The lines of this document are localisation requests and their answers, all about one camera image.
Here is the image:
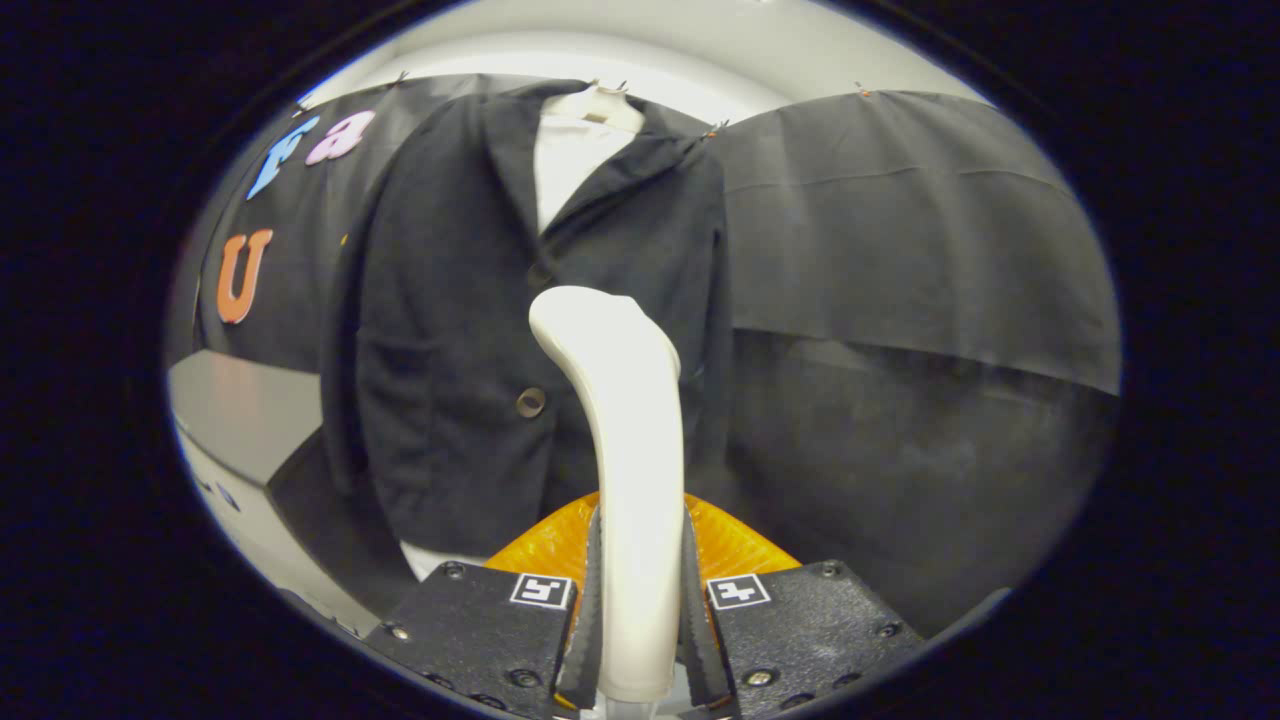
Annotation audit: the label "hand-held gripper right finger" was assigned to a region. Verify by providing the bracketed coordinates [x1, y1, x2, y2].
[683, 492, 926, 720]

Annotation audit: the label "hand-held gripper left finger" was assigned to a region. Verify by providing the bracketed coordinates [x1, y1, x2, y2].
[365, 492, 604, 720]

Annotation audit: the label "white garment steamer handle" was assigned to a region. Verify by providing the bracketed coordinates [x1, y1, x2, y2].
[528, 286, 686, 704]

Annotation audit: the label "black suit jacket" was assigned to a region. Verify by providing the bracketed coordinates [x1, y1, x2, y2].
[318, 80, 736, 616]

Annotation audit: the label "grey cabinet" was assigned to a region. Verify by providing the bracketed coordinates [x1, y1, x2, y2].
[168, 350, 401, 641]

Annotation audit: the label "black backdrop cloth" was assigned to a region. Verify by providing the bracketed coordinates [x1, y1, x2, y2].
[165, 72, 1123, 641]

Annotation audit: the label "white mannequin torso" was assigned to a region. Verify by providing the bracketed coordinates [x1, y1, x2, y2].
[400, 85, 646, 583]

